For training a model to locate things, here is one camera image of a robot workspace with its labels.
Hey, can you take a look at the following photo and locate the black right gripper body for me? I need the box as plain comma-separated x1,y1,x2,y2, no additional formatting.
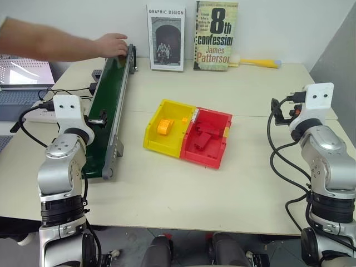
279,103,301,123

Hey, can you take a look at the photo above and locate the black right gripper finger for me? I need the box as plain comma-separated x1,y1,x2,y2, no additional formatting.
270,97,281,126

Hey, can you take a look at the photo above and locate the person's bare hand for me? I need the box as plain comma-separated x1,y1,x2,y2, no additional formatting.
93,33,130,58

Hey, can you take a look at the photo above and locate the white power strip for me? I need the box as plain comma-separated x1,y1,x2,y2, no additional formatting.
26,106,61,124

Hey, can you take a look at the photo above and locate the large yellow toy block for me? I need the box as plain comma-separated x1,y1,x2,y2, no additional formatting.
156,118,174,136

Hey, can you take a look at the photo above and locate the red toy block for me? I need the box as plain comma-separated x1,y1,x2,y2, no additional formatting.
194,131,212,152
194,120,224,137

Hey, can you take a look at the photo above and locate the yellow plastic bin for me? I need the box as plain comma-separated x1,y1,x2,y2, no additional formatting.
142,98,196,160

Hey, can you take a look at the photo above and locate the grey laptop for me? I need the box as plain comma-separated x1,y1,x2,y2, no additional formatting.
0,55,56,123

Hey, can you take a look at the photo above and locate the red plastic bin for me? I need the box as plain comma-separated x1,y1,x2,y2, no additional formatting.
179,106,234,170

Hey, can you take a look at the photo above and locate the Graphic Design book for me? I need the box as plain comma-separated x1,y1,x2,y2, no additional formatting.
146,4,187,73

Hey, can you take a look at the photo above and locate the dark grey rounded shape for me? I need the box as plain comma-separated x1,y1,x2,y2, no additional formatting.
210,232,252,267
141,234,172,267

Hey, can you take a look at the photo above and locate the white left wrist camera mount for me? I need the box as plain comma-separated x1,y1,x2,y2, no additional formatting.
52,94,96,146

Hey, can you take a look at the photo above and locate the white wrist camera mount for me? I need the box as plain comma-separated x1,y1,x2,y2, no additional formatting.
52,94,96,146
288,82,335,140

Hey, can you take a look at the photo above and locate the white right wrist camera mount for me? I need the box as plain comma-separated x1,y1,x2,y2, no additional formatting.
288,82,335,140

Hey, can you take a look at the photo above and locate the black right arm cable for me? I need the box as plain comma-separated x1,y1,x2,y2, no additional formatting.
266,91,313,232

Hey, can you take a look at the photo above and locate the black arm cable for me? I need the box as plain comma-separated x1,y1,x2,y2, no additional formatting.
266,91,313,232
17,101,56,149

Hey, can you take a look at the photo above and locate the green conveyor belt grey frame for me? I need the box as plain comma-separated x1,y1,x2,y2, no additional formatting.
82,43,139,180

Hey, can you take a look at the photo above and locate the black table cable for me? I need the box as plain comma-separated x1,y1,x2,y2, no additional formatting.
38,87,95,103

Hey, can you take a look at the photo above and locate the yellow handled sponge brush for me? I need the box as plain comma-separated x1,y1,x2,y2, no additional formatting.
228,53,283,70

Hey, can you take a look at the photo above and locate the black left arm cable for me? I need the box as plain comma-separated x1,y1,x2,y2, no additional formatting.
17,101,56,149

